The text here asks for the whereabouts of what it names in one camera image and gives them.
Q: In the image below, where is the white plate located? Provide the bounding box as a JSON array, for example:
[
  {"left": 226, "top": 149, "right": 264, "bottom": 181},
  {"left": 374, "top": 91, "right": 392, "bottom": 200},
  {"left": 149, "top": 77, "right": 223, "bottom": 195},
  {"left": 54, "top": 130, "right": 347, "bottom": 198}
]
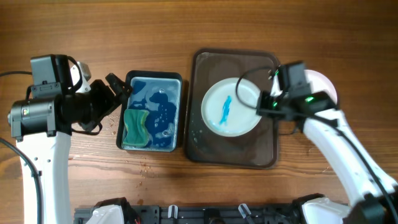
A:
[
  {"left": 304, "top": 70, "right": 338, "bottom": 104},
  {"left": 201, "top": 78, "right": 261, "bottom": 137}
]

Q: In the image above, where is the black basin with blue water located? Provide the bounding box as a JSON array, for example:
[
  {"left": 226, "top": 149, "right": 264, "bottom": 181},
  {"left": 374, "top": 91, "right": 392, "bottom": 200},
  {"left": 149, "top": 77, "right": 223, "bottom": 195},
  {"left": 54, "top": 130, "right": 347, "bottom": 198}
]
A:
[{"left": 116, "top": 70, "right": 183, "bottom": 152}]

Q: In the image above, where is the dark brown serving tray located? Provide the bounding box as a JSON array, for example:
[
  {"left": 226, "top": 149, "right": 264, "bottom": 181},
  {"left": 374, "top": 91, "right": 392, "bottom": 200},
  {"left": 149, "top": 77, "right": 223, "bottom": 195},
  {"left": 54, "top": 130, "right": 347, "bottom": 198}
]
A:
[{"left": 183, "top": 49, "right": 280, "bottom": 169}]

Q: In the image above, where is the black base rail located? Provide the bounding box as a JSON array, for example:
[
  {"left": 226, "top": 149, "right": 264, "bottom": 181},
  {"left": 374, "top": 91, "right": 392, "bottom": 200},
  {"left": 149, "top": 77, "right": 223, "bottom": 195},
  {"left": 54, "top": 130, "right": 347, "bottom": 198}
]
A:
[{"left": 73, "top": 202, "right": 349, "bottom": 224}]

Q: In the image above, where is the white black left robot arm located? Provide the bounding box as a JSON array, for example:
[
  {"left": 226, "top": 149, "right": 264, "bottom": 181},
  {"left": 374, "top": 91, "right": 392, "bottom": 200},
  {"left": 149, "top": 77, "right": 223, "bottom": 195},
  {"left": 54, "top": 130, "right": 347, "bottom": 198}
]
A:
[{"left": 9, "top": 73, "right": 132, "bottom": 223}]

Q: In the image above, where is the green yellow sponge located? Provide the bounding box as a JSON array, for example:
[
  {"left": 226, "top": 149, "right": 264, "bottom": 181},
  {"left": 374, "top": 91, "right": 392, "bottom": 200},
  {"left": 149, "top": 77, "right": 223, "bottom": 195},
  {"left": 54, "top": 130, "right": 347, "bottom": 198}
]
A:
[{"left": 123, "top": 109, "right": 149, "bottom": 147}]

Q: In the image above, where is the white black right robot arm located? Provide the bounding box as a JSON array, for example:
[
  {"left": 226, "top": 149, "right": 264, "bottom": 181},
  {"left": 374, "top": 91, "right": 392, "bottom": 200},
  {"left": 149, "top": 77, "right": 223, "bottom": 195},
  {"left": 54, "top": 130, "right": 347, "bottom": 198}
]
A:
[{"left": 256, "top": 91, "right": 397, "bottom": 223}]

